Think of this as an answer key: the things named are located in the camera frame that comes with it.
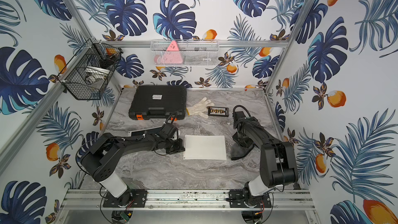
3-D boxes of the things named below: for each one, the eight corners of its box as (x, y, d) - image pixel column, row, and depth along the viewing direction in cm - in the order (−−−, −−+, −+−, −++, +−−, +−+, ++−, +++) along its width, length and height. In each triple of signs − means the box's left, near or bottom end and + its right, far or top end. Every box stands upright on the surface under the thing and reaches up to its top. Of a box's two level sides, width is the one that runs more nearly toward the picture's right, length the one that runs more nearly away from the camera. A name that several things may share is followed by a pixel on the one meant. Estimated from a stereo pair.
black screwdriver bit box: (206, 115, 109) (206, 113, 106) (206, 108, 112) (206, 105, 110) (228, 117, 108) (228, 114, 106) (228, 109, 112) (228, 107, 110)
